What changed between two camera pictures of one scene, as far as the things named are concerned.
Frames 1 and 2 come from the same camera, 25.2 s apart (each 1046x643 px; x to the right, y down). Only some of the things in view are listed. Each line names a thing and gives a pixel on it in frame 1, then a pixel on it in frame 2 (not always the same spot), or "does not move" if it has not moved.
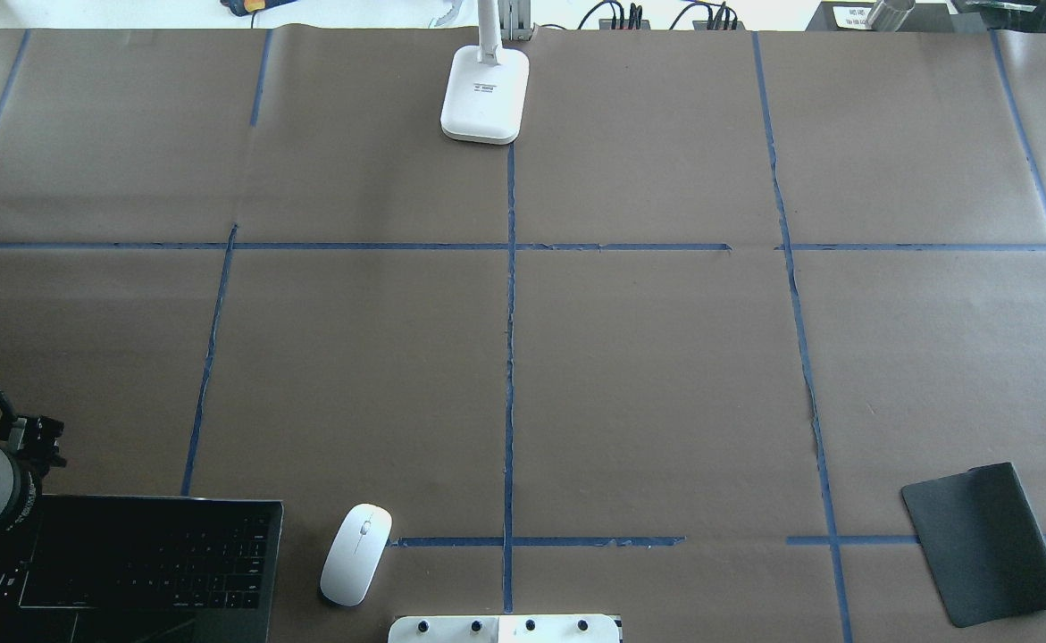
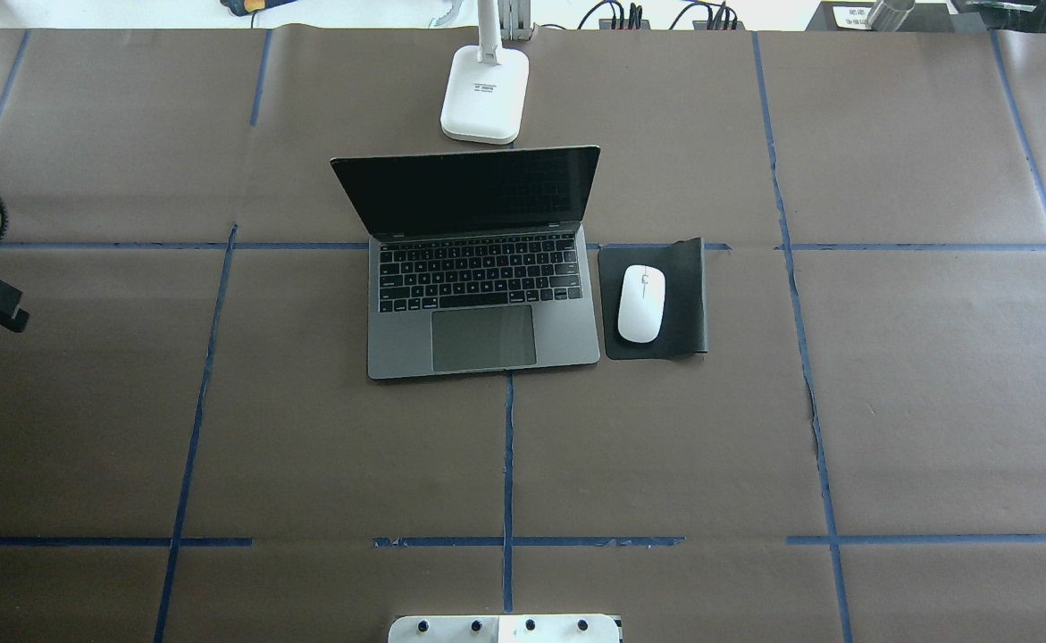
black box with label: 852,16 does not move
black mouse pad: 987,552 → 654,299
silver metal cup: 887,15 does not move
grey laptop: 130,569 → 476,261
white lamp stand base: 486,86 does not move
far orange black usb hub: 624,24 does not move
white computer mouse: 355,554 → 641,303
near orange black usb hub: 717,25 does not move
